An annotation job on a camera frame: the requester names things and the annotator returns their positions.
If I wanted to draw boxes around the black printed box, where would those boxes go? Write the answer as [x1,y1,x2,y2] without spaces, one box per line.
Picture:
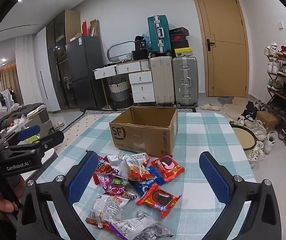
[134,35,148,52]

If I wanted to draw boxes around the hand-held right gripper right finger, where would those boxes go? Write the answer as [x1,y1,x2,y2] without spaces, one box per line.
[199,151,282,240]

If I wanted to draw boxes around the white red-print snack packet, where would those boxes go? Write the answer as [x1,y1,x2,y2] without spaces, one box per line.
[85,194,130,230]

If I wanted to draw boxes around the oval silver mirror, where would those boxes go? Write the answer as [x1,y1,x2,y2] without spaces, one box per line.
[107,41,136,63]

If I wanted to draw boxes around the beige slipper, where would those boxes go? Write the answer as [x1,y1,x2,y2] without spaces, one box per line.
[200,103,221,111]

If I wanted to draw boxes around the clothes rack with clothes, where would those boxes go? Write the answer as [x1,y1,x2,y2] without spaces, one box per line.
[0,89,16,105]

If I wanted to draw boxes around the teal suitcase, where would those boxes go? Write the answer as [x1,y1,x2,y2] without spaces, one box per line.
[147,15,172,54]

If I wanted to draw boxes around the purple candy packet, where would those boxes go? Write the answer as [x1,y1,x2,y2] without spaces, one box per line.
[93,172,137,201]

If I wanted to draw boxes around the blue cookie packet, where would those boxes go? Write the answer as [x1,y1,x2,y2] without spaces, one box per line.
[129,166,165,197]

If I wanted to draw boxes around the red triangular snack packet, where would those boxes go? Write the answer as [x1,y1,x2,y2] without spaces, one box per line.
[97,155,116,175]

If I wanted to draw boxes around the white dresser with drawers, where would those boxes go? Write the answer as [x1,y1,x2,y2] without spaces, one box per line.
[94,60,156,108]

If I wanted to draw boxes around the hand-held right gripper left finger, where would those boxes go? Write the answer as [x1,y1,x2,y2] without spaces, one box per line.
[17,151,99,240]

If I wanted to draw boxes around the wooden door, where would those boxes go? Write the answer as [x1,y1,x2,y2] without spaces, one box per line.
[191,0,249,98]

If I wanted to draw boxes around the silver suitcase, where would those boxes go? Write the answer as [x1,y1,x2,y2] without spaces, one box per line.
[172,56,199,108]

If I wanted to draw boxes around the red chocolate cookie packet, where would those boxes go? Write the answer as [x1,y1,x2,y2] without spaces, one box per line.
[137,183,182,219]

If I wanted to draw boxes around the woven laundry basket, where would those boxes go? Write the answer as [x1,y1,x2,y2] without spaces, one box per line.
[109,79,133,109]

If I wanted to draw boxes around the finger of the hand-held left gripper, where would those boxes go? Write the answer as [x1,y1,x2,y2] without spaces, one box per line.
[4,131,65,157]
[0,125,41,146]

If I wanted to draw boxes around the black white striped rug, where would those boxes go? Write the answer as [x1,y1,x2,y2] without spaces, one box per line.
[63,107,197,130]

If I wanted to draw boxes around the wooden shoe rack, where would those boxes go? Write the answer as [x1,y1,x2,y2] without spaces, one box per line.
[266,55,286,149]

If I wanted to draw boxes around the shoe rack with shoes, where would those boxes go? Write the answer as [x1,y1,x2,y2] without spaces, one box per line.
[264,42,286,145]

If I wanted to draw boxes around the glass door cabinet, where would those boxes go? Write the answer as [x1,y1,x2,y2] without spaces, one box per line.
[46,10,81,109]

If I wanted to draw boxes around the beige suitcase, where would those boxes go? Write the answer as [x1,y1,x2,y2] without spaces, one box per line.
[150,56,173,105]

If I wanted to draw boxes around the grey sofa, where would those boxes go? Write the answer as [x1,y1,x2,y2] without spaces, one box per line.
[0,102,54,140]

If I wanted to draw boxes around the red pink-cream cookie packet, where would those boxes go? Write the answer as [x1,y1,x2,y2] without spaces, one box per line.
[151,156,185,182]

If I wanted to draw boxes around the pile of sneakers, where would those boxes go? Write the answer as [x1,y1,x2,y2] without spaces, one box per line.
[238,100,279,168]

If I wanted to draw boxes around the irregular hide rug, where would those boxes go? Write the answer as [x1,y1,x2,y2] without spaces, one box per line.
[218,96,244,120]

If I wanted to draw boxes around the round black stool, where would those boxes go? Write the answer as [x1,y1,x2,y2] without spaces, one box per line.
[229,124,256,151]

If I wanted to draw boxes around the black refrigerator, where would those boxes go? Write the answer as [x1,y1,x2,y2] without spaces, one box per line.
[66,35,106,109]

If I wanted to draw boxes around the white curtain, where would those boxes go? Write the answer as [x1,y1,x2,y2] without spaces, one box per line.
[15,34,37,105]

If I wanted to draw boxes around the brown curtain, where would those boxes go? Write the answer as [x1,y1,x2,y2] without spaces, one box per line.
[0,66,24,105]

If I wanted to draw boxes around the folded cardboard pieces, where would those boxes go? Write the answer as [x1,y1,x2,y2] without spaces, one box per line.
[90,19,100,37]

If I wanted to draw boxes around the purple silver snack packet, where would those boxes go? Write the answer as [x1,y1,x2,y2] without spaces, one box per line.
[109,211,173,240]

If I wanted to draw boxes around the plain black shoe box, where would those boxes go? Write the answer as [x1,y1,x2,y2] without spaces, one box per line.
[171,41,190,49]

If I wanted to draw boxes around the black storage box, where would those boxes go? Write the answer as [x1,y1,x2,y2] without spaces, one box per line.
[132,50,150,61]

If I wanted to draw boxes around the clear orange snack packet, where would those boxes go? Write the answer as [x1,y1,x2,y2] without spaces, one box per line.
[125,152,156,182]

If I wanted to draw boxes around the small brown cardboard box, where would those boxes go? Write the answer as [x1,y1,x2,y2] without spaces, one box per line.
[256,111,278,132]

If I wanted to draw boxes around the yellow black shoe box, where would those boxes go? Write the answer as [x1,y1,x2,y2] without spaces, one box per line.
[174,47,193,58]

